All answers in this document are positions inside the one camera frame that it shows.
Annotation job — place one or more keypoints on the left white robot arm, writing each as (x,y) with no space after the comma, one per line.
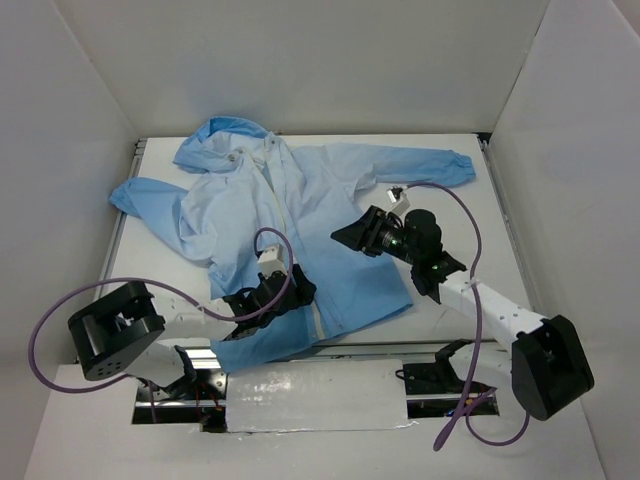
(130,331)

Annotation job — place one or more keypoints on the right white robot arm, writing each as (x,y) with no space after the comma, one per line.
(549,367)

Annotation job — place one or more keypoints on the white foam block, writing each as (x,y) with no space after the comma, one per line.
(360,395)

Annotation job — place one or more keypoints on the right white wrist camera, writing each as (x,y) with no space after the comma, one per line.
(398,200)

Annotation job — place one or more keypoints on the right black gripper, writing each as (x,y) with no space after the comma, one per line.
(373,232)

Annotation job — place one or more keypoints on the light blue hooded jacket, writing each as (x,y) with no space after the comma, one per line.
(251,188)

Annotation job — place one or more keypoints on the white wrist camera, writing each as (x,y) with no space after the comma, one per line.
(398,200)
(272,260)

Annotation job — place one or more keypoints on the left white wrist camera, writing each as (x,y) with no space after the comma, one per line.
(272,260)

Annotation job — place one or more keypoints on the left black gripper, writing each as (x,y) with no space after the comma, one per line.
(288,290)

